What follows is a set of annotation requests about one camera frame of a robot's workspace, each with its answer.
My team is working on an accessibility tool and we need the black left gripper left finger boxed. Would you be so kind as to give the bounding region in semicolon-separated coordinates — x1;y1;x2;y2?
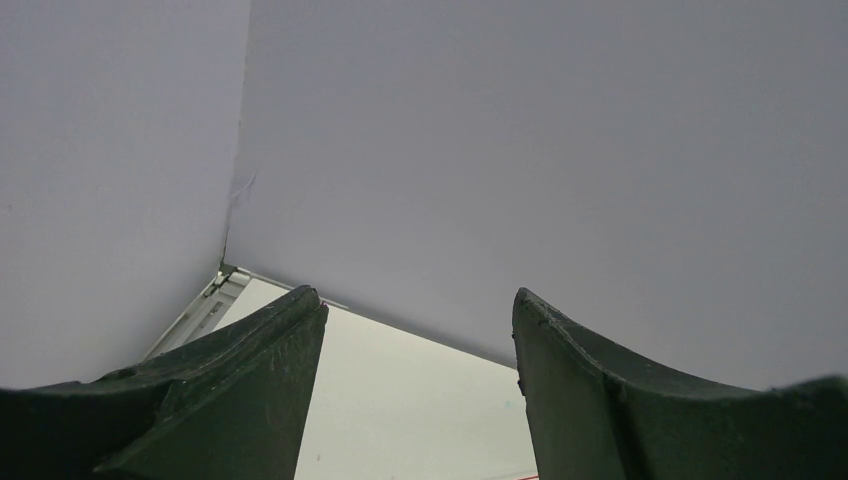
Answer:
1;285;329;479

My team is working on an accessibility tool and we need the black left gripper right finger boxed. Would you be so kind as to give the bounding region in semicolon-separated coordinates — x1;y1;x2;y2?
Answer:
512;288;847;479

